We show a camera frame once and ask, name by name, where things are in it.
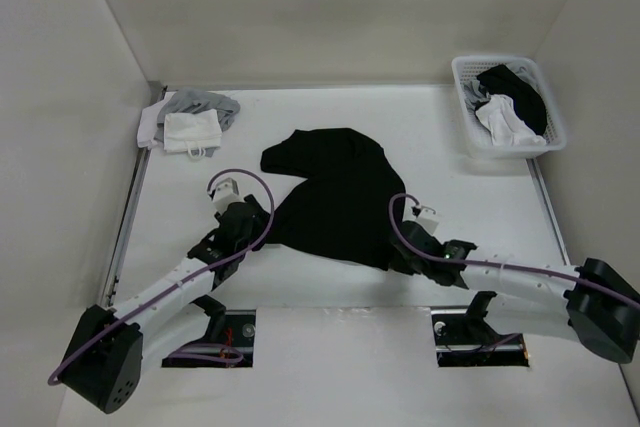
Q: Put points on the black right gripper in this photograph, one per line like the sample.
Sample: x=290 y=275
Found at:
x=395 y=261

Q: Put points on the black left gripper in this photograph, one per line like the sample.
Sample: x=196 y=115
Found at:
x=261 y=222

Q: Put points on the black tank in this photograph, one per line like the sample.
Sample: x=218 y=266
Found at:
x=340 y=210
x=528 y=104

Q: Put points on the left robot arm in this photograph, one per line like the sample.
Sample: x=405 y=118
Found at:
x=111 y=347

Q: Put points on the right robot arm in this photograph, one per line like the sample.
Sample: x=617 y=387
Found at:
x=589 y=304

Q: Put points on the folded white tank top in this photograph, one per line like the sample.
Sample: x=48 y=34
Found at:
x=193 y=134

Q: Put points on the folded grey tank top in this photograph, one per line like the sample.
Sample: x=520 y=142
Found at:
x=195 y=101

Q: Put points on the white tank top under stack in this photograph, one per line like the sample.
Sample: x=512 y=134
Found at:
x=148 y=127

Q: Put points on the white tank top in basket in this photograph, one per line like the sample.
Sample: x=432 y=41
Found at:
x=498 y=116

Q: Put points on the grey tank top in basket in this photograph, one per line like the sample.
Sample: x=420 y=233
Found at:
x=476 y=95

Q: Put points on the black tank top in basket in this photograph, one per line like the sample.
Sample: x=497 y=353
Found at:
x=528 y=104

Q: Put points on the white plastic laundry basket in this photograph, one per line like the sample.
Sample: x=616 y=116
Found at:
x=477 y=137

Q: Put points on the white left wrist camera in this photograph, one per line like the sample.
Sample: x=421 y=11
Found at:
x=224 y=193

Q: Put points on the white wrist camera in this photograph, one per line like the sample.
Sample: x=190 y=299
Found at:
x=426 y=217
x=224 y=193

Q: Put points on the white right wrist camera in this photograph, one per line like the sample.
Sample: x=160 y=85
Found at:
x=426 y=217

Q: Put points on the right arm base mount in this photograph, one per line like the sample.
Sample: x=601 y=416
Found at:
x=463 y=339

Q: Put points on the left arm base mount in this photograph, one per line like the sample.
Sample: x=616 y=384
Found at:
x=227 y=342

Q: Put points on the left metal table rail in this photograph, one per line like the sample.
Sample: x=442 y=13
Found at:
x=113 y=268

